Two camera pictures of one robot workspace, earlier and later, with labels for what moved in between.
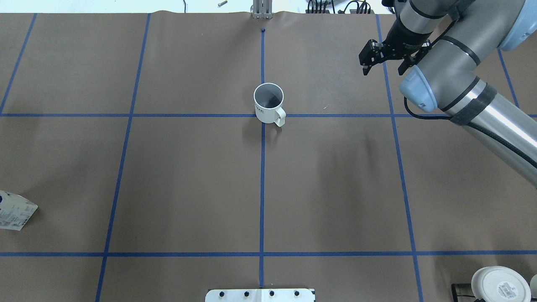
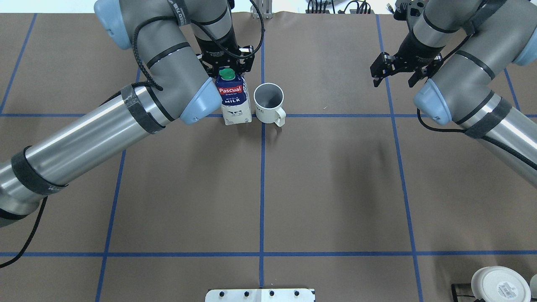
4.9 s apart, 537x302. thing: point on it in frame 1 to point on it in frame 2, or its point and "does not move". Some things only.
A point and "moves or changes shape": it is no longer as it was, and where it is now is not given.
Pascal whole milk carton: x=15 y=211 moves or changes shape
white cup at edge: x=533 y=286 does not move
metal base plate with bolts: x=261 y=295 does not move
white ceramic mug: x=268 y=99 does not move
